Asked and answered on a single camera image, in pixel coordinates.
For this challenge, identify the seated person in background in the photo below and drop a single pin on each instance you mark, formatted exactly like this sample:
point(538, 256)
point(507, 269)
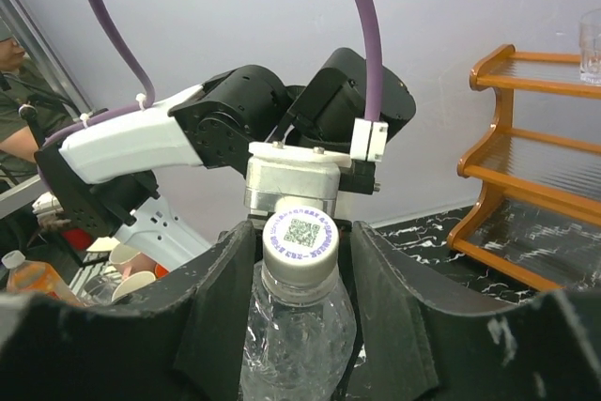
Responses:
point(31, 111)

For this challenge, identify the white bottle cap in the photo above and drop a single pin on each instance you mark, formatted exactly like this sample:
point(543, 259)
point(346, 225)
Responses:
point(300, 246)

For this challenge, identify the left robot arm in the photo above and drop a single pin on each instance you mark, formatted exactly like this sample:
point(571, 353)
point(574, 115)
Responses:
point(102, 174)

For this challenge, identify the pink cup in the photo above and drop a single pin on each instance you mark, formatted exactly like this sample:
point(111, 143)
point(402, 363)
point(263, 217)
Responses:
point(128, 261)

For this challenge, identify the clear plastic bottle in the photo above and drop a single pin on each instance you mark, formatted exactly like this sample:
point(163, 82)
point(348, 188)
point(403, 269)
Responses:
point(298, 341)

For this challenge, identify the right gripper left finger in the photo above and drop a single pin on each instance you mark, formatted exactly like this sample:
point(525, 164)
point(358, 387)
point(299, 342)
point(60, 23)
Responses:
point(179, 338)

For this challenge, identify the orange juice bottle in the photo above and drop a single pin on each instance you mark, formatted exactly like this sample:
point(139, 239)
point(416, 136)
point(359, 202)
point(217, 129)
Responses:
point(35, 276)

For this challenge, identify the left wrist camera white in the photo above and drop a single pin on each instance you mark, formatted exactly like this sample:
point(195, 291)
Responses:
point(278, 151)

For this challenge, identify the yellow cup outside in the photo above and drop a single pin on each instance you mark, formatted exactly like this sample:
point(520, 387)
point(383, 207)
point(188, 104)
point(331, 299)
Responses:
point(132, 283)

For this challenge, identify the clear drinking glass right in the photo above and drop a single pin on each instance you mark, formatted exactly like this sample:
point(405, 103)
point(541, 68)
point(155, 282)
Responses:
point(589, 46)

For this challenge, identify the orange cup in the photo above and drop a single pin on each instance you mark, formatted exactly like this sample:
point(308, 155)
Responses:
point(160, 271)

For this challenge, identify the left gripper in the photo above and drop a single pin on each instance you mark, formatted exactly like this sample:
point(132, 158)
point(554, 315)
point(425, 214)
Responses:
point(274, 185)

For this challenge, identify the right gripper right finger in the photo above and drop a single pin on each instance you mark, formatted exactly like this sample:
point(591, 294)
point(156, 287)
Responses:
point(429, 338)

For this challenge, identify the orange wooden shelf rack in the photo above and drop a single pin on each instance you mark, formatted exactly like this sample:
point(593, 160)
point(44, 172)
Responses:
point(537, 217)

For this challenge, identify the clear glass outside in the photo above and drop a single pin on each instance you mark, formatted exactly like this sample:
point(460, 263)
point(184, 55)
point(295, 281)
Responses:
point(98, 290)

